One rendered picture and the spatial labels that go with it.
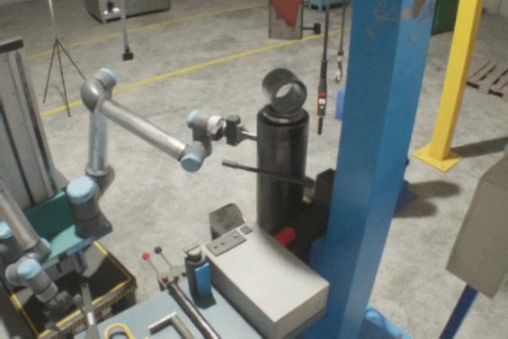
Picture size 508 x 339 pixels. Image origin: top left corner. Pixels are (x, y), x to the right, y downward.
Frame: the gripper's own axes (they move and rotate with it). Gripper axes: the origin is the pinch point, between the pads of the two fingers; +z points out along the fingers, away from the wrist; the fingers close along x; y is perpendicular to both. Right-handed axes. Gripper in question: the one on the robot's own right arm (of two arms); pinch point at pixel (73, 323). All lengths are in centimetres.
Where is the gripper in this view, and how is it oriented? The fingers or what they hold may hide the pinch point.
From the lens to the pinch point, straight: 194.3
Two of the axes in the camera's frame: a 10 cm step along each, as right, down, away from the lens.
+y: -7.4, 0.5, 6.8
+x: -5.5, 5.4, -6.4
